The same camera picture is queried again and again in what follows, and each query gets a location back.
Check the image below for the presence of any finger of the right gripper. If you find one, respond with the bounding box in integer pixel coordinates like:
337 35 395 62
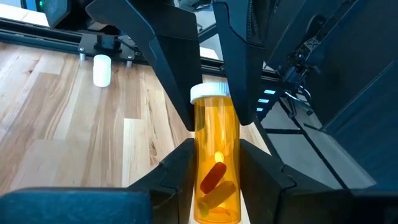
85 0 205 132
213 0 272 126

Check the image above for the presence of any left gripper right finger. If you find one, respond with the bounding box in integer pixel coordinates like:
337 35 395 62
239 138 309 224

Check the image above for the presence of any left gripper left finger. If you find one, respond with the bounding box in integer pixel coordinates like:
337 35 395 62
127 138 197 224

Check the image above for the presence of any orange pill bottle white cap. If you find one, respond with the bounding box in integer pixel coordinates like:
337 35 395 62
189 82 243 224

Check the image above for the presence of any slim white pill bottle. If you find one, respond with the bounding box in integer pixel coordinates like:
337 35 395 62
92 54 112 88

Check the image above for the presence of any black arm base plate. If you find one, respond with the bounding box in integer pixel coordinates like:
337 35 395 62
77 32 137 63

